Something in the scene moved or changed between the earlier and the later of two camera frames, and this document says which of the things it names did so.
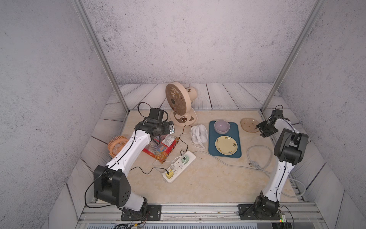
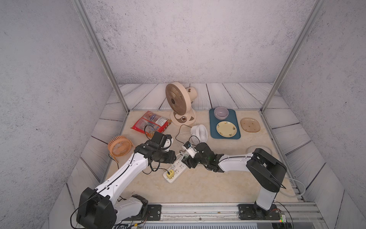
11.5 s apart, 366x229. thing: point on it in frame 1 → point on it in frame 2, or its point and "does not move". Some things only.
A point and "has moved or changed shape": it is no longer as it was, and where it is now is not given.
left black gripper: x=165 y=123 → x=171 y=159
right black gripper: x=263 y=133 → x=189 y=161
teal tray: x=233 y=131 has moved or changed shape
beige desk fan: x=179 y=98 does not move
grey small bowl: x=221 y=126 → x=221 y=112
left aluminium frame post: x=96 y=41 does not move
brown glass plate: x=249 y=125 does not move
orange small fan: x=116 y=144 does not move
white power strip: x=188 y=158 does not move
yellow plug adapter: x=170 y=174 does not move
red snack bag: x=161 y=151 has moved or changed shape
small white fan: x=198 y=135 does not move
